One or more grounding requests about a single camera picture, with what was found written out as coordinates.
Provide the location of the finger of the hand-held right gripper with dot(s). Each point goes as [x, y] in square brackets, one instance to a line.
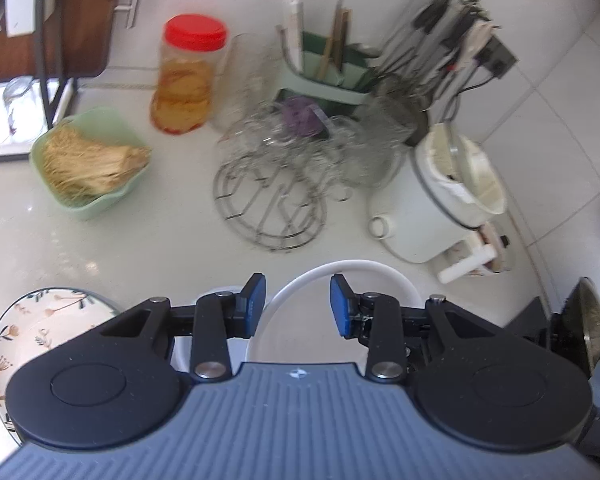
[535, 327]

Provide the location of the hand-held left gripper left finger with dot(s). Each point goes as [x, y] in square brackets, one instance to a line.
[252, 307]

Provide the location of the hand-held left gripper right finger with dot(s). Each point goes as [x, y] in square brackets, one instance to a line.
[341, 310]

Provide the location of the floral plate with dark rim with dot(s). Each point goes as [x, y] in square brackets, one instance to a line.
[40, 325]

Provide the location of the white patterned mug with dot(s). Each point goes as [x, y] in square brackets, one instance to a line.
[480, 255]

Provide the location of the white electric cooker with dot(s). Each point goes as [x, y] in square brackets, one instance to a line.
[420, 210]

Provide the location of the textured glass pitcher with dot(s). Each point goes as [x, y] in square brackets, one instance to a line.
[380, 145]

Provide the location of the purple glass cup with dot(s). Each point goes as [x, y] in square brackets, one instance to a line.
[302, 115]

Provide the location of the green utensil holder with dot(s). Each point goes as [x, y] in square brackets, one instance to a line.
[330, 92]

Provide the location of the bundle of dried noodles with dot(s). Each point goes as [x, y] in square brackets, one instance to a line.
[90, 162]

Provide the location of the tall clear glass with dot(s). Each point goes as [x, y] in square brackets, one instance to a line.
[242, 85]

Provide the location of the green bowl with noodles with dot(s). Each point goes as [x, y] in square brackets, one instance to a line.
[115, 125]

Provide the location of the clear jar with red lid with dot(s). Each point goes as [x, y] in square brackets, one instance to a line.
[185, 85]

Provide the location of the brown chopsticks bundle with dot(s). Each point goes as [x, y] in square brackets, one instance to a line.
[336, 40]

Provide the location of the white chopsticks bundle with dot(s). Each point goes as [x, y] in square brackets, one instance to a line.
[294, 25]

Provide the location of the brown wooden cutting board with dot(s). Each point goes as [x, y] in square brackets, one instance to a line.
[90, 20]

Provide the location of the black dish rack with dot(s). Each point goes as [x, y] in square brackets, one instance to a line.
[55, 35]

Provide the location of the black wall power outlet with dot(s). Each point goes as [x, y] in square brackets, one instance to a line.
[502, 57]

